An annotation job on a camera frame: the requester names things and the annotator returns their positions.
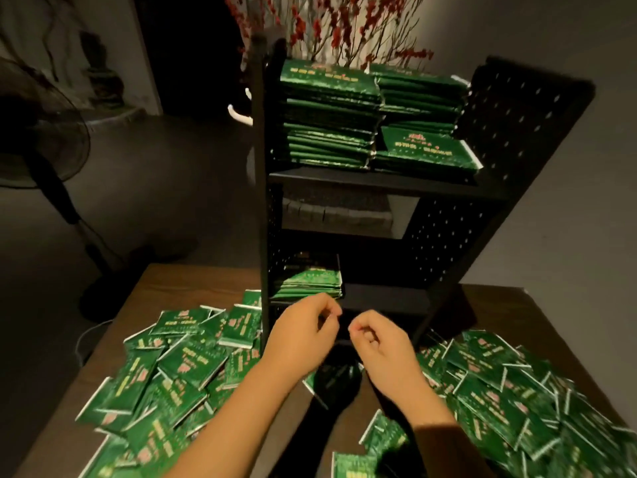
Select person's left hand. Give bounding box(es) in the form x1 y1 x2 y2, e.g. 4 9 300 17
259 292 346 386

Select person's right hand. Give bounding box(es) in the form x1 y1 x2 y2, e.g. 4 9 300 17
346 309 430 401

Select pile of green packets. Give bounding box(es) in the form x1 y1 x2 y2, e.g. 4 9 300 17
74 287 637 478

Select black metal shelf rack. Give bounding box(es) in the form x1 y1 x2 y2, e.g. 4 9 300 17
248 35 597 347

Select person's right forearm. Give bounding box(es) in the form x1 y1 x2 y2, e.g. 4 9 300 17
393 385 499 478

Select person's left forearm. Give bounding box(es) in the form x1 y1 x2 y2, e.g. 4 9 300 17
164 368 310 478

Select red berry branches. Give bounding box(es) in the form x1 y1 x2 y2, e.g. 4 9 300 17
223 0 437 72

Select dark vase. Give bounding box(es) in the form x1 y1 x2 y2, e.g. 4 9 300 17
78 31 127 108

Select black standing fan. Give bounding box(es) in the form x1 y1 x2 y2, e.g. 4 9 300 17
0 56 153 325

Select white cable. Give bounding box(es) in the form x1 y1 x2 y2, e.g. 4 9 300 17
74 318 117 371

